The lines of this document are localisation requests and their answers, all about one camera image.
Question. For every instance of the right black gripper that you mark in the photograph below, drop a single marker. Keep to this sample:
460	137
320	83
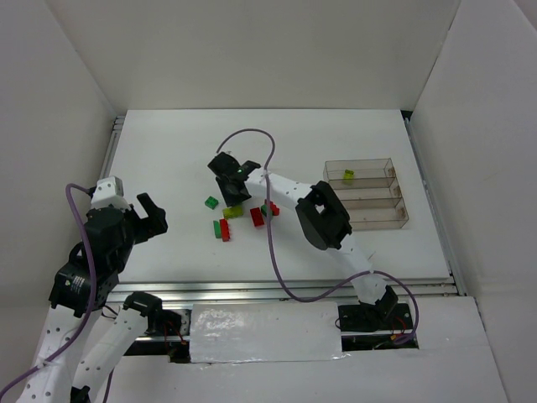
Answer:
231	186

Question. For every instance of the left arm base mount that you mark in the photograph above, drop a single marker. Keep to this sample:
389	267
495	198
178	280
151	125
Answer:
167	332

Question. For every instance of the long yellow-green lego brick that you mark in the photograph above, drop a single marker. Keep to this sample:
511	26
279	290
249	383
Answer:
232	212

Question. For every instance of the white tape cover plate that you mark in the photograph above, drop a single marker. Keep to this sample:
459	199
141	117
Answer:
264	332

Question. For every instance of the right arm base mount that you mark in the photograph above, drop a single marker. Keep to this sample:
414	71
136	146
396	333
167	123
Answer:
363	330

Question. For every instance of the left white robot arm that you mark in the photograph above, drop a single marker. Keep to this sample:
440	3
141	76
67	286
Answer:
63	370

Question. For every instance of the green square lego brick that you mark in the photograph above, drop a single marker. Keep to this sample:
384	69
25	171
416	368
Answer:
212	202

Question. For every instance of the long green lego brick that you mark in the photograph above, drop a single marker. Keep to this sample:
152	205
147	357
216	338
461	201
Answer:
217	229

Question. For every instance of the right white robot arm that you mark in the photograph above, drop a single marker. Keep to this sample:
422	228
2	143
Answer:
324	221

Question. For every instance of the small yellow-green lego brick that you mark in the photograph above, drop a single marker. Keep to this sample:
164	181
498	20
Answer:
348	177

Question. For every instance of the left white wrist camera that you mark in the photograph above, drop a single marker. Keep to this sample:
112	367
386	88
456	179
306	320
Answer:
109	193

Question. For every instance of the long red lego brick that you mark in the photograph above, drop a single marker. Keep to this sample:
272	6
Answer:
225	230

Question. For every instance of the clear compartment container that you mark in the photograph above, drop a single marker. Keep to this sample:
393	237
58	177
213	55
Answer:
375	200

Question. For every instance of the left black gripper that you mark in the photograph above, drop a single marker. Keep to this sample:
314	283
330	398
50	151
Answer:
140	221

